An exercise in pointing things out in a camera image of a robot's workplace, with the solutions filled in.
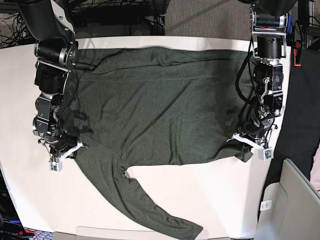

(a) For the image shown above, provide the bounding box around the black cloth beside table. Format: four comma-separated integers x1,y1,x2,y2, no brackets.
264,48,320,187

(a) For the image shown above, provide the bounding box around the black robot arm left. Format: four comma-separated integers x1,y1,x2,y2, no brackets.
232,0,296,160

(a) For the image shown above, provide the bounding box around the red clamp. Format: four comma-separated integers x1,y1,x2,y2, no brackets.
293,40,303,67

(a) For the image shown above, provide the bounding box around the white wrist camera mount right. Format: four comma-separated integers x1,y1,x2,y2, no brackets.
38,138,88,172

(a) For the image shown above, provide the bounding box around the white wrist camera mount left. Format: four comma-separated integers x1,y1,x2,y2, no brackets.
226,124,278,161

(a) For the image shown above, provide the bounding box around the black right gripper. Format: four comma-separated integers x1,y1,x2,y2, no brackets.
44,127,79,163

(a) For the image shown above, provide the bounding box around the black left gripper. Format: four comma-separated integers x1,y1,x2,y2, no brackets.
238,118,275,153

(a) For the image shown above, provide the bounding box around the grey plastic bin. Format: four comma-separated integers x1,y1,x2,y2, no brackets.
254,158,320,240

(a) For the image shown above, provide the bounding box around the pink cloth at edge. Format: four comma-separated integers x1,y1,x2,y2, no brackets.
310,147,320,192

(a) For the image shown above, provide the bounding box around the dark green long-sleeve shirt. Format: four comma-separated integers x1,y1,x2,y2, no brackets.
59,47,254,240

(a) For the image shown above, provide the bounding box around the black box with orange label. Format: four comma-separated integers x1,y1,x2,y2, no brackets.
0,173,23,240

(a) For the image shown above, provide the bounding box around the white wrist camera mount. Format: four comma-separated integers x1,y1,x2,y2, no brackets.
38,138,88,172
226,124,278,161

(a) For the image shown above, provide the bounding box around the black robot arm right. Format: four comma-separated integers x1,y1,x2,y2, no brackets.
15,0,84,167

